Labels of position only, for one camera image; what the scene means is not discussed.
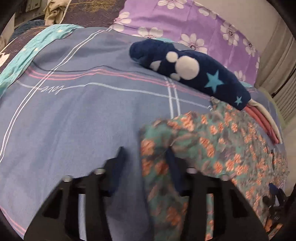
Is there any floral teal orange shirt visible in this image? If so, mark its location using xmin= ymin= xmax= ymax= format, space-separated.
xmin=140 ymin=98 xmax=288 ymax=240

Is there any turquoise blanket strip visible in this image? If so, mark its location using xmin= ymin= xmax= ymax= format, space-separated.
xmin=1 ymin=24 xmax=82 ymax=95

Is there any purple floral pillow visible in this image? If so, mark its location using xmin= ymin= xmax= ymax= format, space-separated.
xmin=110 ymin=0 xmax=260 ymax=86

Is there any folded grey garment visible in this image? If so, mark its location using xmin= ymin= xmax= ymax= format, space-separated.
xmin=248 ymin=99 xmax=282 ymax=144

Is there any dark tree-print pillow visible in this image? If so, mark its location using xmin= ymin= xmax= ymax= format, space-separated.
xmin=62 ymin=0 xmax=125 ymax=28

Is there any navy star fleece blanket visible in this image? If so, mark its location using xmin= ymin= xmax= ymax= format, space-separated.
xmin=129 ymin=39 xmax=251 ymax=110

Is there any folded pink garment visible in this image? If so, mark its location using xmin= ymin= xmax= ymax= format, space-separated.
xmin=244 ymin=104 xmax=280 ymax=145

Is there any white curtain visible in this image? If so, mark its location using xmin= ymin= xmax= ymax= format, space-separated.
xmin=255 ymin=19 xmax=295 ymax=123

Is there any beige clothes pile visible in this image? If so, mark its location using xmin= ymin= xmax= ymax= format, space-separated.
xmin=44 ymin=0 xmax=71 ymax=26

